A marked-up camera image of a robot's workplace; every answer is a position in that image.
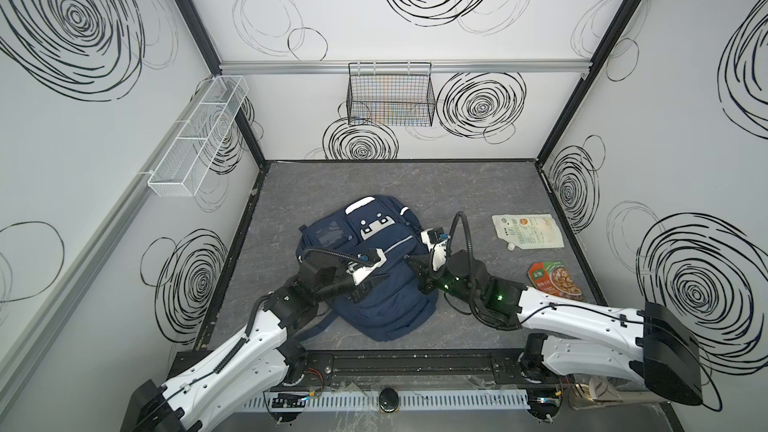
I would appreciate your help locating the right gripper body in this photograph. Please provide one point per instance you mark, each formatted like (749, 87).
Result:
(420, 267)

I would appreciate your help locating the navy blue student backpack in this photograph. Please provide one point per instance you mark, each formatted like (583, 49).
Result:
(388, 305)

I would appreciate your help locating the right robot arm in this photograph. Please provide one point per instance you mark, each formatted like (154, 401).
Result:
(649, 346)

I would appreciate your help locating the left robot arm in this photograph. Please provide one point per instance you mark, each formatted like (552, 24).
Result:
(265, 353)

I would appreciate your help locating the green snack packet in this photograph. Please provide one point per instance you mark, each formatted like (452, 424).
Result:
(554, 279)

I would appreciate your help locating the white refill pouch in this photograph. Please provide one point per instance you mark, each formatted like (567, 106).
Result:
(528, 232)

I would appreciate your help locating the black round knob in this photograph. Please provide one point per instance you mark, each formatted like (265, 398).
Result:
(388, 400)

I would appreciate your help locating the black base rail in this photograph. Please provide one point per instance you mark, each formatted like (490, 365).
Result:
(420, 366)

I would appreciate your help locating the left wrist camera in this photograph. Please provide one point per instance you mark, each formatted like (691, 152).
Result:
(368, 261)

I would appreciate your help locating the white slotted cable duct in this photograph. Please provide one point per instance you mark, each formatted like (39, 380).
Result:
(369, 401)

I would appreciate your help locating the black wire basket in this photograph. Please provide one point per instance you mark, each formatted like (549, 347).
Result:
(390, 94)

